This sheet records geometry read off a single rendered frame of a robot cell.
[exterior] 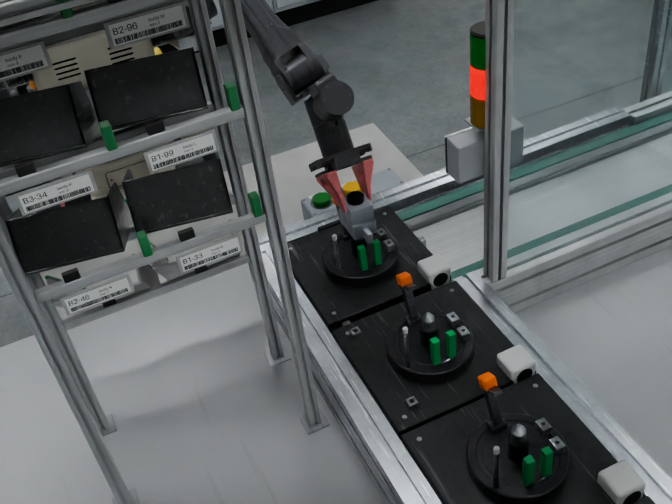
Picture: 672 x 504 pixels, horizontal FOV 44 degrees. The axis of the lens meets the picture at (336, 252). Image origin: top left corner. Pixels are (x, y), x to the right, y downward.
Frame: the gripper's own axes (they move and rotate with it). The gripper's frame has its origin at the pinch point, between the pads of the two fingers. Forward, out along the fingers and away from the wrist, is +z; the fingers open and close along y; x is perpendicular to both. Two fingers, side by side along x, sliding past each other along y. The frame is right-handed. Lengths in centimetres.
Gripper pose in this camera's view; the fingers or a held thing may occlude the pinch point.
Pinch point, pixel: (356, 203)
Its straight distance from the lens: 143.5
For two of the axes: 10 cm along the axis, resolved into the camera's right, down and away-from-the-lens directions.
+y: 9.1, -3.2, 2.7
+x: -2.7, 0.4, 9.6
